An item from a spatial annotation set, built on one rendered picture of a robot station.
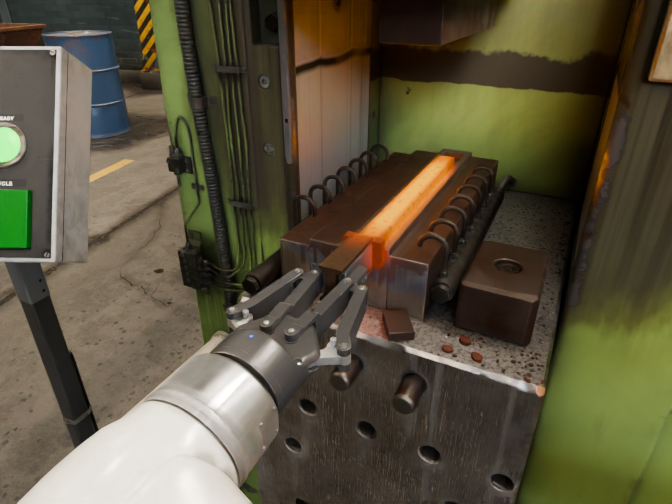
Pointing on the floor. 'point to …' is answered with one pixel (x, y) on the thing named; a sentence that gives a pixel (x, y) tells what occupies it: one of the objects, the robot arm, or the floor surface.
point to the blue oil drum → (77, 45)
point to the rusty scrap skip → (20, 34)
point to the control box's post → (51, 345)
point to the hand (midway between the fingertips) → (348, 267)
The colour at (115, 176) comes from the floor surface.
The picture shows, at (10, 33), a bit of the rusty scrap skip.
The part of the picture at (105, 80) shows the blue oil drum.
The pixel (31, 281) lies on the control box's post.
